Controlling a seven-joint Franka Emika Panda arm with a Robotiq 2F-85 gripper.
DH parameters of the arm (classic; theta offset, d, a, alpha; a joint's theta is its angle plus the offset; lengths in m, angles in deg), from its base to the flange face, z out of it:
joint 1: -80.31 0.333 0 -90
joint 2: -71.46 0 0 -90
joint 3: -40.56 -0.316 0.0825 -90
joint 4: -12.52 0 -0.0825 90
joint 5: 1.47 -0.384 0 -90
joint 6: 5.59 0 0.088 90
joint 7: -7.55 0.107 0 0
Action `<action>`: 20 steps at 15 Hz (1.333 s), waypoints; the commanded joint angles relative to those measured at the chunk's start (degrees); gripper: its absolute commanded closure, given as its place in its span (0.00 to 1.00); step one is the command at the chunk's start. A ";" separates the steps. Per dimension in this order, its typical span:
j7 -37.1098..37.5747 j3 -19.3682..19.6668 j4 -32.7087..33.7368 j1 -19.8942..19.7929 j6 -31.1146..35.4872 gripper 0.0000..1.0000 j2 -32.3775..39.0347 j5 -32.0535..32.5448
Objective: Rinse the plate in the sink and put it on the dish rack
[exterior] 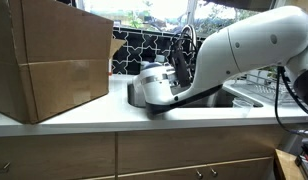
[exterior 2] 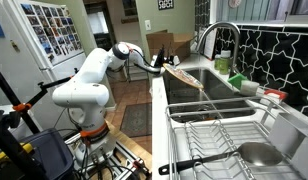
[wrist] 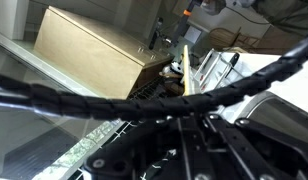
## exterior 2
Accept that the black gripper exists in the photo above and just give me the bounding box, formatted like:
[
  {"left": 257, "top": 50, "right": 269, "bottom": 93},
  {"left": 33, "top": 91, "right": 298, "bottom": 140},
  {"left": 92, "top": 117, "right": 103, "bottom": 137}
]
[{"left": 154, "top": 46, "right": 174, "bottom": 69}]

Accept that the colourful painted ceramic plate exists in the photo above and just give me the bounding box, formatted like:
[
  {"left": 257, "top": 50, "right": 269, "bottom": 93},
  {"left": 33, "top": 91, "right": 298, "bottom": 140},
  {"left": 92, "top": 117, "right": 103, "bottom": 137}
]
[{"left": 162, "top": 62, "right": 205, "bottom": 90}]

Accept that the stainless steel sink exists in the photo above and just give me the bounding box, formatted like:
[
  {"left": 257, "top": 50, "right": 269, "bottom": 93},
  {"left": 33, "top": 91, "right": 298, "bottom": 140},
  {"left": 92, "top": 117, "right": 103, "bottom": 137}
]
[{"left": 161, "top": 66, "right": 258, "bottom": 124}]

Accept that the metal dish rack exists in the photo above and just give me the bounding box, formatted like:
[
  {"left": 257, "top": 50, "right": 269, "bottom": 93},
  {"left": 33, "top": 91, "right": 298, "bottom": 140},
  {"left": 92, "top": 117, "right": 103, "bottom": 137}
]
[{"left": 164, "top": 95, "right": 308, "bottom": 180}]

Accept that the brown cardboard box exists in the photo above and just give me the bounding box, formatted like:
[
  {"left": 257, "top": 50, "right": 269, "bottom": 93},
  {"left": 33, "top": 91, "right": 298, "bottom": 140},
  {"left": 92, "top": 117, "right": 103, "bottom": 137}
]
[{"left": 146, "top": 29, "right": 195, "bottom": 64}]

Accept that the clear plastic container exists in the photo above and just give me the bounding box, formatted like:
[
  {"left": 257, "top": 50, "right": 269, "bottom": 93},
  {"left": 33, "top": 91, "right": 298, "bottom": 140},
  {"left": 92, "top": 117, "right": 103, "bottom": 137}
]
[{"left": 148, "top": 78, "right": 163, "bottom": 98}]

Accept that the small green bottle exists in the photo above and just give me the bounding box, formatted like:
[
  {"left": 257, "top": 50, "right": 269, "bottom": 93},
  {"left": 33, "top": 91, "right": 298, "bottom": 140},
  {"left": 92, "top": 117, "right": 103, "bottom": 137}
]
[{"left": 213, "top": 53, "right": 222, "bottom": 71}]

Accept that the green soap bottle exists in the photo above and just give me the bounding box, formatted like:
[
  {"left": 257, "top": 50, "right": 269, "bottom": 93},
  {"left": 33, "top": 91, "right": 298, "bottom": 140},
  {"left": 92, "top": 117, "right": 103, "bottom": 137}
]
[{"left": 219, "top": 49, "right": 232, "bottom": 76}]

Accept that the patterned floor rug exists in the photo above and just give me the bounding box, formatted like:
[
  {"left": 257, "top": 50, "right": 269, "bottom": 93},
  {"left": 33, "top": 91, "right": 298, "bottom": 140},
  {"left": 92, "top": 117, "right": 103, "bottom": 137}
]
[{"left": 119, "top": 102, "right": 153, "bottom": 139}]

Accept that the green sponge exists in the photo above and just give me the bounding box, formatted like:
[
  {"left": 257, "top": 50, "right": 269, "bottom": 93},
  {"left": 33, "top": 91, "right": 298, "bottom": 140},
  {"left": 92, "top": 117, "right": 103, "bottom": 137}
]
[{"left": 227, "top": 73, "right": 248, "bottom": 90}]

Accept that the steel gooseneck faucet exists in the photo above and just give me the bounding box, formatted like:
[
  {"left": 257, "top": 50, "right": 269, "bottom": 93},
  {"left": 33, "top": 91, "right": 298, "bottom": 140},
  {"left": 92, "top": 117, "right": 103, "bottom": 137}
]
[{"left": 195, "top": 21, "right": 242, "bottom": 78}]

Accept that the white sponge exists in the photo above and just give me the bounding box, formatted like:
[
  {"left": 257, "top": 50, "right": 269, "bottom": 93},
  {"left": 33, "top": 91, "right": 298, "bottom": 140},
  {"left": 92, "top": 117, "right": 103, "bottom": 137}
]
[{"left": 239, "top": 79, "right": 261, "bottom": 97}]

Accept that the wooden robot platform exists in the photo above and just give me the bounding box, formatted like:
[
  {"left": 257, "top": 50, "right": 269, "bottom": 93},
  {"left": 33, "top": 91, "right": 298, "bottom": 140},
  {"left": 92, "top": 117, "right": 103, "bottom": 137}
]
[{"left": 65, "top": 121, "right": 153, "bottom": 180}]

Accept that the kitchen window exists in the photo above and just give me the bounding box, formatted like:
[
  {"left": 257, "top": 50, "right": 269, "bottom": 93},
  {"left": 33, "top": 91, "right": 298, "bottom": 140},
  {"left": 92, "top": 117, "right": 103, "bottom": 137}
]
[{"left": 215, "top": 0, "right": 308, "bottom": 25}]

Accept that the photo collage sheet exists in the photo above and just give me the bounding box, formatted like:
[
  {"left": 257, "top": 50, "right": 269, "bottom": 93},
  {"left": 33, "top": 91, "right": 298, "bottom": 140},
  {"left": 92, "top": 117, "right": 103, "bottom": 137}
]
[{"left": 19, "top": 2, "right": 84, "bottom": 65}]

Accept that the grey cutlery holder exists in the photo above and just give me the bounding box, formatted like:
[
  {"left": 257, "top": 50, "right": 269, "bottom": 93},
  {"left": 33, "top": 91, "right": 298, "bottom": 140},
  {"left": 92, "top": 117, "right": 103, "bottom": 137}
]
[{"left": 267, "top": 112, "right": 308, "bottom": 180}]

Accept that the white refrigerator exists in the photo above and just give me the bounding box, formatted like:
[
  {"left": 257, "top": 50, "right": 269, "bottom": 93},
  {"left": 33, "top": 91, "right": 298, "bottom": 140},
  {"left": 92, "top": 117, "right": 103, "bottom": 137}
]
[{"left": 0, "top": 0, "right": 88, "bottom": 134}]

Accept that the dark blue plastic bin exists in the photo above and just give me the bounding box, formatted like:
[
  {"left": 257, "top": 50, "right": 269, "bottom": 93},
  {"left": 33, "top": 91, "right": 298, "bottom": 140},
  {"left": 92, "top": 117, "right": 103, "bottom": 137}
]
[{"left": 0, "top": 128, "right": 75, "bottom": 180}]

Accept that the black tripod with orange clamp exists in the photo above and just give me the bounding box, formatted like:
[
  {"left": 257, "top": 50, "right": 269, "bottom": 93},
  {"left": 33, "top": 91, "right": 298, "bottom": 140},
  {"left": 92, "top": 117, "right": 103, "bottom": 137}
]
[{"left": 0, "top": 63, "right": 78, "bottom": 180}]

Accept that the yellow tool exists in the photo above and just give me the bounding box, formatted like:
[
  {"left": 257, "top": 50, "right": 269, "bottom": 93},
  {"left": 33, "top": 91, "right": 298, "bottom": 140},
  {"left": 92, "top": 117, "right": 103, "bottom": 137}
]
[{"left": 0, "top": 143, "right": 35, "bottom": 161}]

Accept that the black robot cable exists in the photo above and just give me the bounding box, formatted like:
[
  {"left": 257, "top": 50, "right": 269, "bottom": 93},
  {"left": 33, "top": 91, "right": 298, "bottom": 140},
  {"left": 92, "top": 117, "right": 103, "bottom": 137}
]
[{"left": 127, "top": 43, "right": 159, "bottom": 70}]

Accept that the wire storage shelf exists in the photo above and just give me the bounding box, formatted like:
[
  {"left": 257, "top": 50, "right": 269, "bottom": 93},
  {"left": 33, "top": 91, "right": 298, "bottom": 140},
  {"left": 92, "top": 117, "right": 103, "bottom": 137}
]
[{"left": 122, "top": 58, "right": 150, "bottom": 83}]

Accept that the black white wall art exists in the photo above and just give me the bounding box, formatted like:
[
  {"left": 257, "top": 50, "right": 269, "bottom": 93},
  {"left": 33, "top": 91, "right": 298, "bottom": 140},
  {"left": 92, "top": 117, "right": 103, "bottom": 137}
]
[{"left": 157, "top": 0, "right": 175, "bottom": 11}]

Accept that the black-handled steel ladle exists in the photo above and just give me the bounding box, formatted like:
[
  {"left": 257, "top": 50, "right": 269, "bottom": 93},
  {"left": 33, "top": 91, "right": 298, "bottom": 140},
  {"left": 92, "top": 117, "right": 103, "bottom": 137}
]
[{"left": 158, "top": 141, "right": 284, "bottom": 176}]

